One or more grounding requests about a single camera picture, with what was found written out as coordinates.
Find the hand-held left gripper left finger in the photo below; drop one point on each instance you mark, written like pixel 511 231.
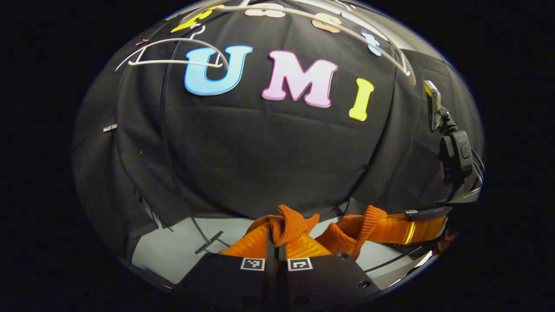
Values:
pixel 234 286

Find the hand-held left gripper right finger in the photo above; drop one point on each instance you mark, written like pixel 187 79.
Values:
pixel 321 286

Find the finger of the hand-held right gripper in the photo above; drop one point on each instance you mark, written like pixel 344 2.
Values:
pixel 425 212

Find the orange ribbed shirt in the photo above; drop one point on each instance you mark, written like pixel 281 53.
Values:
pixel 290 225

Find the white clothes hanger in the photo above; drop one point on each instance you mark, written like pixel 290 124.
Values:
pixel 409 74
pixel 186 39

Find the black clothes rack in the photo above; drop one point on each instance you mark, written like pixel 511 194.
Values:
pixel 208 243

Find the black backdrop cloth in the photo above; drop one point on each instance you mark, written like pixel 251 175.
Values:
pixel 260 151

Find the white clip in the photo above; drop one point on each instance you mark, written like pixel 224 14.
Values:
pixel 109 128

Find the red clip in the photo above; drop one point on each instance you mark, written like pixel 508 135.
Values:
pixel 142 42

